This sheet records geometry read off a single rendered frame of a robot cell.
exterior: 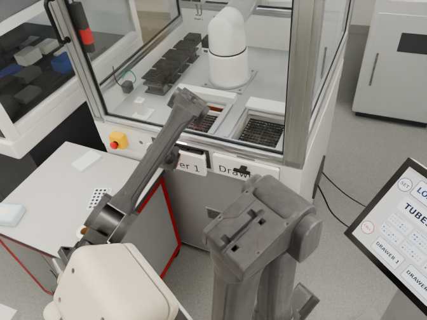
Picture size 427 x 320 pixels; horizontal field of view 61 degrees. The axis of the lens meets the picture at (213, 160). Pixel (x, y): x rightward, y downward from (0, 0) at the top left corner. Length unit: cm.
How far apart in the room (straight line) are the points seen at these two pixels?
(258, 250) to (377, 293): 189
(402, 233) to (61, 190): 142
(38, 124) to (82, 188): 47
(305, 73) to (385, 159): 189
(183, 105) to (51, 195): 107
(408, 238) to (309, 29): 66
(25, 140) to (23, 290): 98
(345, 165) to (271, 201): 241
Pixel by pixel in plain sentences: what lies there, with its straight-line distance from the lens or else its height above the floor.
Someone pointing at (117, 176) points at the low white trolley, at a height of 76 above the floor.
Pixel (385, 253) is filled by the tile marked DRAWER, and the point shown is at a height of 100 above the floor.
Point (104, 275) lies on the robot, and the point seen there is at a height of 138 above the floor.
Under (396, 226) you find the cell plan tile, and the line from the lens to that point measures 119.
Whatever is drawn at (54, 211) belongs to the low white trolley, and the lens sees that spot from 176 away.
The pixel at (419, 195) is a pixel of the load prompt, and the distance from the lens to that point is 118.
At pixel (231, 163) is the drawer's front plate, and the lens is 152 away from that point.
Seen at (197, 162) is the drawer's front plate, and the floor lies 90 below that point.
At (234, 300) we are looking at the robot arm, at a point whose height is 152.
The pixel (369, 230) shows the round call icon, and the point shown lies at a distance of 122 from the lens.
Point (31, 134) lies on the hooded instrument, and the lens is 206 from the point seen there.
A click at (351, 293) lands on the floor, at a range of 225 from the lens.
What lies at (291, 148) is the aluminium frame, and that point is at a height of 104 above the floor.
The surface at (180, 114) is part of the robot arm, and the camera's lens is 91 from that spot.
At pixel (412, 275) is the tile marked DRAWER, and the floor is 100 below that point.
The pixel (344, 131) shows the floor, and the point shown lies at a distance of 315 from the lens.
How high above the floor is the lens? 197
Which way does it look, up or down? 44 degrees down
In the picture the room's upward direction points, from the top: 7 degrees counter-clockwise
